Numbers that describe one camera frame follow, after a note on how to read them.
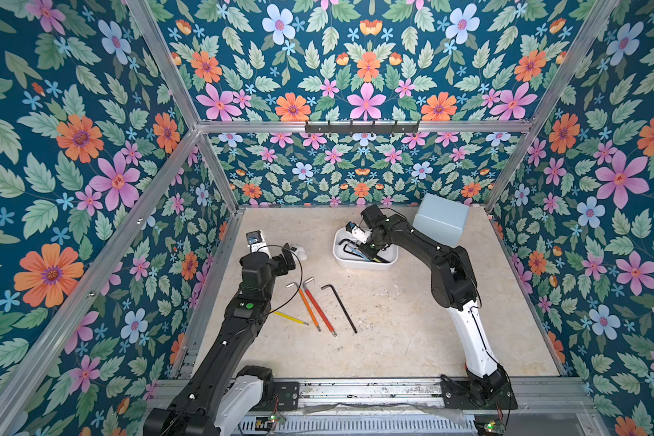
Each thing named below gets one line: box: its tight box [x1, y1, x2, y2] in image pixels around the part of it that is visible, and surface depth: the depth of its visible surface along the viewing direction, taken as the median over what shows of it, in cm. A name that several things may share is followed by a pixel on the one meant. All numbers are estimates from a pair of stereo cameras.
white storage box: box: [332, 227, 399, 269], surface depth 103 cm
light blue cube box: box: [412, 192, 470, 248], surface depth 98 cm
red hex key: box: [302, 276, 338, 337], surface depth 95 cm
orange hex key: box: [286, 282, 322, 333], surface depth 93 cm
